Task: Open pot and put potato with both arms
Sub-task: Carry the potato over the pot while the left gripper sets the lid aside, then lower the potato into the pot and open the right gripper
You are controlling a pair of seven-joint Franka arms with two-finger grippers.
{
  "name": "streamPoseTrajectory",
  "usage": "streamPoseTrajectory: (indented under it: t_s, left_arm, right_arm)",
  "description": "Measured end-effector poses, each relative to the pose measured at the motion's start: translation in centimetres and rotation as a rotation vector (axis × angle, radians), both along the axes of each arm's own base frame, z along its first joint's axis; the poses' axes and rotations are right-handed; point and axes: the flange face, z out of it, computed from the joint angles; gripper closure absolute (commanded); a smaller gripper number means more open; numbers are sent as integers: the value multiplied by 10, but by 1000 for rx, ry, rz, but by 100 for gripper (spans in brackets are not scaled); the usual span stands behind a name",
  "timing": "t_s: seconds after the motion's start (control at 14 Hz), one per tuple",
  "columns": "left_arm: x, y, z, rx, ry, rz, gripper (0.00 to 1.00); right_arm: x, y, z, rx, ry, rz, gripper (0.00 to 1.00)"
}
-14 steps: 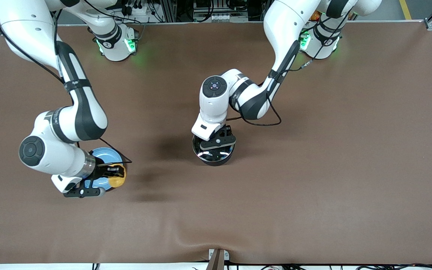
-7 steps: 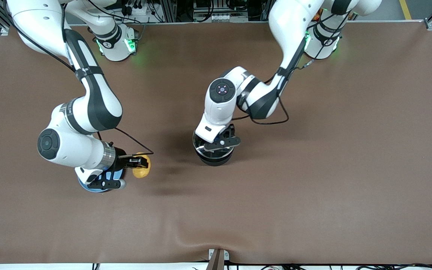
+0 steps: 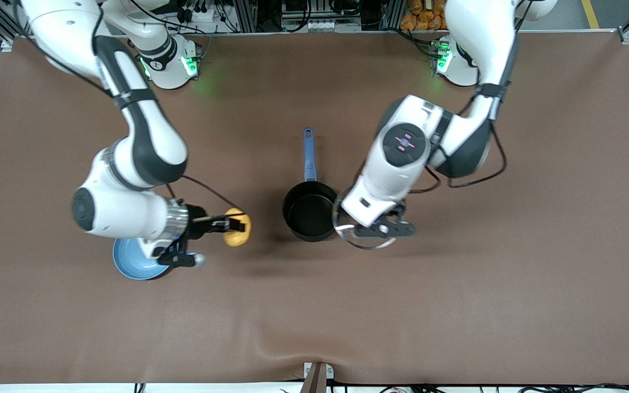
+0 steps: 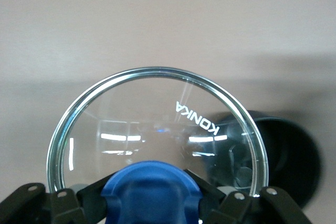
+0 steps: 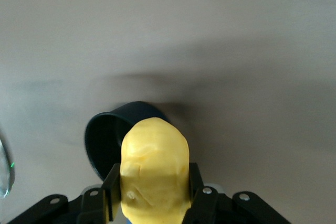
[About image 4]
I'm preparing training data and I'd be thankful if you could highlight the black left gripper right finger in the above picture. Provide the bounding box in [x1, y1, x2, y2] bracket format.
[183, 168, 312, 224]

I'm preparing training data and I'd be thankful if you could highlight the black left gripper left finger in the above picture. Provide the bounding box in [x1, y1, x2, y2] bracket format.
[0, 173, 118, 224]

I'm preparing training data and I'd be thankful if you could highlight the glass lid with blue knob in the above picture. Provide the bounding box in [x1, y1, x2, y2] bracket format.
[46, 66, 270, 224]

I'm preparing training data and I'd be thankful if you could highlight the dark blue long-handled pot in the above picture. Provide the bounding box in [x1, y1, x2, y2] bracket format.
[217, 110, 321, 209]

